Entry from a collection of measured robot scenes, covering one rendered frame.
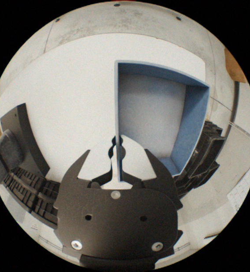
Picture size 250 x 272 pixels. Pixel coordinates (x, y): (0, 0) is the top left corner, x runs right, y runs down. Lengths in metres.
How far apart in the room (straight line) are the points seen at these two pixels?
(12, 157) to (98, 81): 0.36
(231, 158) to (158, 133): 2.59
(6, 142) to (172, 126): 0.51
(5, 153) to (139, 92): 0.43
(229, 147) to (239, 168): 0.60
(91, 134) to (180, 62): 0.26
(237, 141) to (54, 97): 2.75
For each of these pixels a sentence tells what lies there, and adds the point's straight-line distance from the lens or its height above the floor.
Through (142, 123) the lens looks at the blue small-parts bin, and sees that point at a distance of 0.18.
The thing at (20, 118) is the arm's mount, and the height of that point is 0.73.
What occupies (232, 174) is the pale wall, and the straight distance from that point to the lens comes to 2.77.
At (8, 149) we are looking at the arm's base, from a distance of 0.38.
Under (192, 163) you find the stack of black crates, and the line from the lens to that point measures 0.80.
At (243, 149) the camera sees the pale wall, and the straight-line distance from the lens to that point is 2.61.
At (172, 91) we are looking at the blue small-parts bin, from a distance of 0.19.
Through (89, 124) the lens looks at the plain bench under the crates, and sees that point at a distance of 0.19.
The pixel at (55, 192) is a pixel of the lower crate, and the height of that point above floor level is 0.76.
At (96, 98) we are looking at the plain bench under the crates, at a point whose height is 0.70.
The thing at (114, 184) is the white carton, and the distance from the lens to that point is 0.28.
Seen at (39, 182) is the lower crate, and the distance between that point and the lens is 0.55.
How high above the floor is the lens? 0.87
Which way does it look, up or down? 61 degrees down
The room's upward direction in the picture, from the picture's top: 176 degrees clockwise
